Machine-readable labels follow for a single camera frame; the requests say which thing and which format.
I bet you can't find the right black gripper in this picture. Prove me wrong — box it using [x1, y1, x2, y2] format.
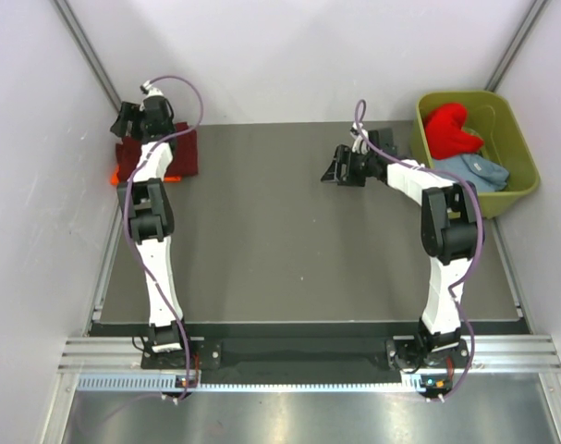
[320, 145, 377, 188]

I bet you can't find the dark red t shirt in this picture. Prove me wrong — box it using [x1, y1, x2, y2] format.
[110, 130, 199, 186]

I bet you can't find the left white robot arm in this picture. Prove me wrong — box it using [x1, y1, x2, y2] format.
[111, 86, 194, 367]

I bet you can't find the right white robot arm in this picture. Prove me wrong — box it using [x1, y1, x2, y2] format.
[321, 128, 483, 369]

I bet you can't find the orange folded t shirt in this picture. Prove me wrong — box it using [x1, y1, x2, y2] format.
[110, 168, 183, 187]

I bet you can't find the bright red t shirt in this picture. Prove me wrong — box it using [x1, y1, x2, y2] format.
[423, 103, 484, 160]

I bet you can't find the blue t shirt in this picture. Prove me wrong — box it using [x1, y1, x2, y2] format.
[433, 154, 510, 192]

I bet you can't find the green plastic bin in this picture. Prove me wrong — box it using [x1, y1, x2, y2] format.
[409, 90, 540, 219]

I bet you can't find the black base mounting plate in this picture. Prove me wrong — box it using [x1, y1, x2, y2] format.
[141, 337, 469, 388]

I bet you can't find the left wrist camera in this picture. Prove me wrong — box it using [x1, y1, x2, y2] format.
[140, 80, 165, 98]

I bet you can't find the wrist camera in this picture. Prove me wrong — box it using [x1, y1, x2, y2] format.
[140, 80, 165, 98]
[349, 123, 369, 154]

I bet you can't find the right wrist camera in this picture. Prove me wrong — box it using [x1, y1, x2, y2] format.
[349, 123, 369, 154]

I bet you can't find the grey slotted cable duct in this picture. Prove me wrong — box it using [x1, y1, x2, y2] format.
[76, 374, 445, 393]

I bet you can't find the aluminium frame rail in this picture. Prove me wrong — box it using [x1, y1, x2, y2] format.
[58, 335, 561, 373]

